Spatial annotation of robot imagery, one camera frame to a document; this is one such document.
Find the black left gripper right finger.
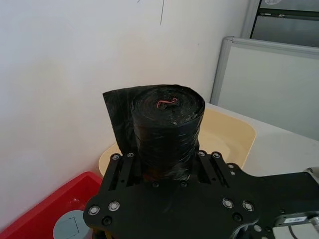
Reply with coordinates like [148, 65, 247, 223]
[192, 149, 241, 189]

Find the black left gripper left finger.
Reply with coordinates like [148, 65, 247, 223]
[101, 151, 143, 190]

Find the black plastic bag roll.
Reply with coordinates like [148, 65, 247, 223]
[102, 84, 205, 184]

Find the cream plastic basin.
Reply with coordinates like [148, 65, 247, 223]
[98, 103, 257, 179]

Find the grey round container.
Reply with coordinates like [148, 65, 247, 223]
[53, 209, 90, 239]

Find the red rubber band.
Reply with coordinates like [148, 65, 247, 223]
[156, 98, 178, 108]

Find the red plastic bin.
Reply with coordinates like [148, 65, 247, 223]
[0, 171, 103, 239]

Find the grey framed partition panel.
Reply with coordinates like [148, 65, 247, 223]
[210, 36, 319, 141]

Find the grey metal cabinet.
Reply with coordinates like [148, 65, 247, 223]
[240, 0, 319, 48]

